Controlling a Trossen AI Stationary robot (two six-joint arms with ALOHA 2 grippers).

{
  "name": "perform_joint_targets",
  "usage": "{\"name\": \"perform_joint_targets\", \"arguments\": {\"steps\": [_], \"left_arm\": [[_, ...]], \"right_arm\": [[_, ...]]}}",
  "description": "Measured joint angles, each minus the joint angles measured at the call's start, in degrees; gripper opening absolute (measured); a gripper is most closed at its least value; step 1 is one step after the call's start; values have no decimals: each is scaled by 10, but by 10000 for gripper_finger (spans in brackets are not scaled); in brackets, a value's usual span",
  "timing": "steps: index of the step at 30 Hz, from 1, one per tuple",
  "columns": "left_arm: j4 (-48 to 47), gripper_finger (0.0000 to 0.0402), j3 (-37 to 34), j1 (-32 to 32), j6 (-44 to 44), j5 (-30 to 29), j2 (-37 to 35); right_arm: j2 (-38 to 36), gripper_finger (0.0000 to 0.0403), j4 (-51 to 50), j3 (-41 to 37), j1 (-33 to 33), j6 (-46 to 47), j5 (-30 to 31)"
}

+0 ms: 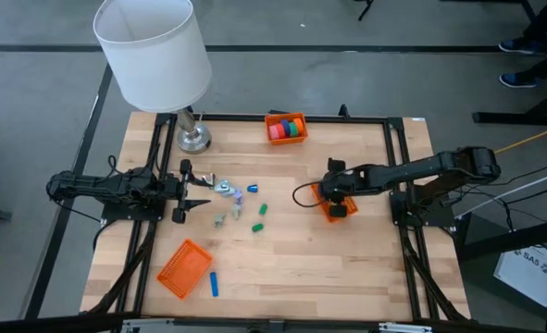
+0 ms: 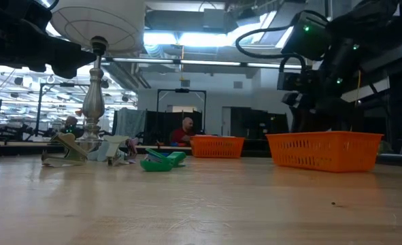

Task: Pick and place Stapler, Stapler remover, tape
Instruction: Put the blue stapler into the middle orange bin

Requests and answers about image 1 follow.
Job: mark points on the black table leg frame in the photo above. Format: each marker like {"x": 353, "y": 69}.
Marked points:
{"x": 509, "y": 119}

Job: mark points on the white printed paper sheet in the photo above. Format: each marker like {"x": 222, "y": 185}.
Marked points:
{"x": 527, "y": 282}

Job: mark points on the black tripod leg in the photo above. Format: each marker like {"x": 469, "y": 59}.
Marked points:
{"x": 365, "y": 10}

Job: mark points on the orange plastic basket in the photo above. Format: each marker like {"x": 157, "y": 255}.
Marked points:
{"x": 352, "y": 208}
{"x": 284, "y": 141}
{"x": 185, "y": 270}

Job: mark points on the white table lamp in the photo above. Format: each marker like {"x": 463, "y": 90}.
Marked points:
{"x": 152, "y": 55}

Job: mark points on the black clamp knob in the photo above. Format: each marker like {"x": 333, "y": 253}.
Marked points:
{"x": 344, "y": 112}

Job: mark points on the black desk frame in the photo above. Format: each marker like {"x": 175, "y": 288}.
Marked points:
{"x": 509, "y": 240}

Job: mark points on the silver metal bracket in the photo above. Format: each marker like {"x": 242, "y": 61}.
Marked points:
{"x": 145, "y": 326}
{"x": 405, "y": 328}

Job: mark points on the orange tape roll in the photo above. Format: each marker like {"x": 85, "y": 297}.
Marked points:
{"x": 300, "y": 124}

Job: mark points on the green stapler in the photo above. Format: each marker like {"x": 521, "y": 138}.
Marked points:
{"x": 263, "y": 209}
{"x": 257, "y": 227}

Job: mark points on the green tape roll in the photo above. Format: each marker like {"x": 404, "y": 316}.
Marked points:
{"x": 293, "y": 129}

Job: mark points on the pale grey staple remover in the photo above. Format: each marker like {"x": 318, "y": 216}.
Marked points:
{"x": 236, "y": 211}

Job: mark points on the purple tape roll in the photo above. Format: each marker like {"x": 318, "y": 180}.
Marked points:
{"x": 285, "y": 126}

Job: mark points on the cream staple remover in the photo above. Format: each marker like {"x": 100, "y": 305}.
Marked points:
{"x": 209, "y": 178}

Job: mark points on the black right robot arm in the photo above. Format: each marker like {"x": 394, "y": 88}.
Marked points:
{"x": 416, "y": 168}

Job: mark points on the light blue staple remover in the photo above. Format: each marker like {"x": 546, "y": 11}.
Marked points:
{"x": 224, "y": 187}

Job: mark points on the pink tape roll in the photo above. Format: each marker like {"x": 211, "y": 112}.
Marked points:
{"x": 273, "y": 133}

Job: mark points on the person's blue shoe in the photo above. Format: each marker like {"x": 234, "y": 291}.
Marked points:
{"x": 516, "y": 80}
{"x": 518, "y": 46}

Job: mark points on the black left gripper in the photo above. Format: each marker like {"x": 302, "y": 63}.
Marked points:
{"x": 182, "y": 192}

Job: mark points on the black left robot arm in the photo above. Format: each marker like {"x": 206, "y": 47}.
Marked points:
{"x": 97, "y": 185}

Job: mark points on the blue stapler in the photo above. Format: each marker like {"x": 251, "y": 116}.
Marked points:
{"x": 252, "y": 188}
{"x": 214, "y": 284}

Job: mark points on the black crossbeam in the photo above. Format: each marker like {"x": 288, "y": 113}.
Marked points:
{"x": 46, "y": 324}

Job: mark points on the white sticker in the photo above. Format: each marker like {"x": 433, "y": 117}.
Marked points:
{"x": 418, "y": 119}

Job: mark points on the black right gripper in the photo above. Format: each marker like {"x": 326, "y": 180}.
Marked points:
{"x": 342, "y": 185}

